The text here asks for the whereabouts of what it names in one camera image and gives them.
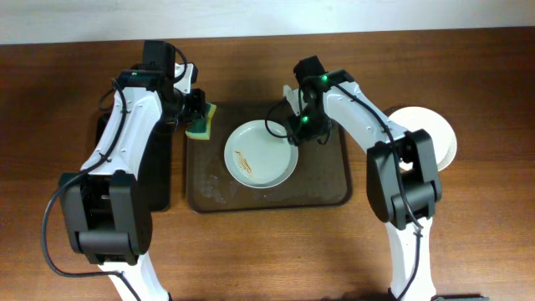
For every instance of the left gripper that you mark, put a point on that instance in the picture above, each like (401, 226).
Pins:
(196, 104)

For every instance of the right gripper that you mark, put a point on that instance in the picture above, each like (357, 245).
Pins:
(308, 132)

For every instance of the green yellow sponge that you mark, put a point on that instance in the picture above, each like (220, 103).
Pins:
(200, 129)

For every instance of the white plate top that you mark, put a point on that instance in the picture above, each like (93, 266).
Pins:
(258, 155)

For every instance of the white plate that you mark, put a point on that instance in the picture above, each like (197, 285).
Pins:
(443, 136)
(258, 155)

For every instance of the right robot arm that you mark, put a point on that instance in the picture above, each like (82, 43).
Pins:
(402, 178)

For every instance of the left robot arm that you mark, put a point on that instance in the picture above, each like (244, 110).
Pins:
(119, 244)

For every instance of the brown tray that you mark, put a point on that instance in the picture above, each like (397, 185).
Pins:
(321, 178)

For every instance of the black tray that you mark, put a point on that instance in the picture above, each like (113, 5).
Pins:
(136, 178)

